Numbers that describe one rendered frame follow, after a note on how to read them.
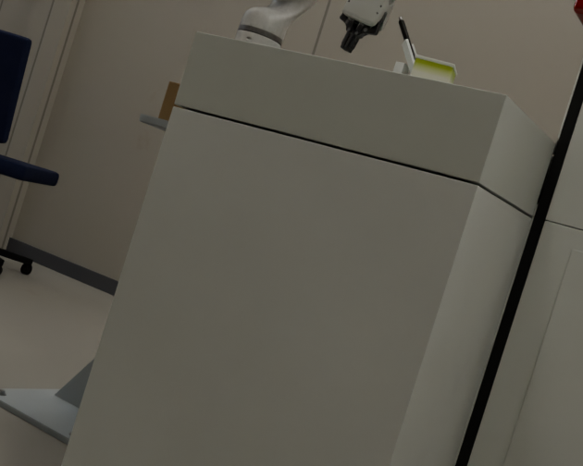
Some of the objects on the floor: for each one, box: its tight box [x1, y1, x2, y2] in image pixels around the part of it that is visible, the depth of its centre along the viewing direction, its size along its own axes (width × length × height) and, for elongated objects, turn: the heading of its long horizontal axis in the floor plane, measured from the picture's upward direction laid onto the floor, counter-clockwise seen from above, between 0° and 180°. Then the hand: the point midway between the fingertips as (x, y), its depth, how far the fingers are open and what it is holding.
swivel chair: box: [0, 24, 59, 276], centre depth 456 cm, size 66×63×113 cm
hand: (349, 42), depth 216 cm, fingers closed
